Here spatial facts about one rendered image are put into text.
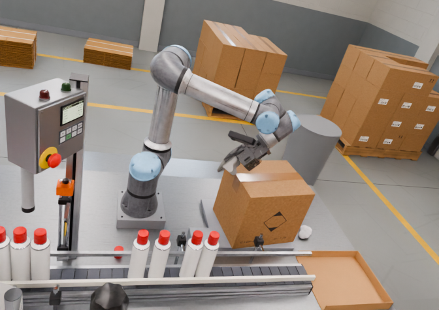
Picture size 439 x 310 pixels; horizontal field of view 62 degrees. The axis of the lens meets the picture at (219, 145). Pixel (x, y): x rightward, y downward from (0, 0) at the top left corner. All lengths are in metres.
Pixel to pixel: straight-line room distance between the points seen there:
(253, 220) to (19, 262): 0.80
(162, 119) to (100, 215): 0.47
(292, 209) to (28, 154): 0.97
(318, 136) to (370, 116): 1.30
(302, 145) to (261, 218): 2.05
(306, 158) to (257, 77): 1.42
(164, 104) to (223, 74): 2.96
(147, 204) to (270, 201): 0.49
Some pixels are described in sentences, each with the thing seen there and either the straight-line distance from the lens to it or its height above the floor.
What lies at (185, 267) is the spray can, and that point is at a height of 0.95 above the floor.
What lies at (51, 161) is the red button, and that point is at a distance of 0.99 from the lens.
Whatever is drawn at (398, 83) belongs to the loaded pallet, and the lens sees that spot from 4.54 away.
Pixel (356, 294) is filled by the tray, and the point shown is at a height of 0.83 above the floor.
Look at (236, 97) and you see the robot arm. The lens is 1.22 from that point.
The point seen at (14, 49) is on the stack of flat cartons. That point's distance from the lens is 5.00.
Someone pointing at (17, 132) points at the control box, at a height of 1.39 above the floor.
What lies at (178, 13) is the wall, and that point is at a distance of 6.37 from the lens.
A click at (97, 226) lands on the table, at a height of 0.83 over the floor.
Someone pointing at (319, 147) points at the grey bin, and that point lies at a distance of 3.43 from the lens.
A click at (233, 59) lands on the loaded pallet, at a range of 4.30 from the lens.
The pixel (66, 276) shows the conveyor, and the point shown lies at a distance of 1.31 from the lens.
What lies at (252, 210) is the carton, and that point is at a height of 1.06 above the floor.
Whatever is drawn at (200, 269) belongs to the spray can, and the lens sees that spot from 1.29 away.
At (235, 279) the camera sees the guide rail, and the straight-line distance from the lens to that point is 1.34.
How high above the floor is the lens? 1.90
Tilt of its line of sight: 29 degrees down
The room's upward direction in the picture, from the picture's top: 16 degrees clockwise
